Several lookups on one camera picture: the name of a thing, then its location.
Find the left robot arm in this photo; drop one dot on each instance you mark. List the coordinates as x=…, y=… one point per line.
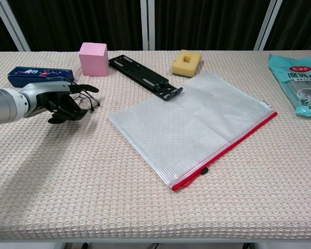
x=5, y=106

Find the black curtain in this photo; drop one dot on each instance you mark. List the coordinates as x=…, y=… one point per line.
x=80, y=23

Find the yellow sponge with square hole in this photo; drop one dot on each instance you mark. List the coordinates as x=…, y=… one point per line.
x=187, y=63

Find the clear mesh zipper pouch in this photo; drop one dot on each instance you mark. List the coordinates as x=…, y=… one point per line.
x=194, y=124

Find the white metal frame post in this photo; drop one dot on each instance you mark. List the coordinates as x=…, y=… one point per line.
x=147, y=24
x=270, y=24
x=10, y=24

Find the pink cube block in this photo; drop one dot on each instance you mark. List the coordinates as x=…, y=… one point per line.
x=93, y=59

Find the beige waffle weave tablecloth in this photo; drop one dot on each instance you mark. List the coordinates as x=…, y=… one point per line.
x=155, y=168

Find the black plastic bracket plate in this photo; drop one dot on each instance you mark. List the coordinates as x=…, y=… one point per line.
x=145, y=75

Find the dark blue printed box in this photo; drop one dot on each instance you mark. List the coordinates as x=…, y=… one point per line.
x=41, y=75

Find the teal packaged cleaning cloth bag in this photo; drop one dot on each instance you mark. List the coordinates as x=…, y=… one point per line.
x=299, y=83

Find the thin-framed eyeglasses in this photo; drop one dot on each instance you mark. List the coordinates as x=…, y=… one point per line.
x=89, y=101

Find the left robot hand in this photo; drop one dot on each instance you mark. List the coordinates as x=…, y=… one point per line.
x=54, y=99

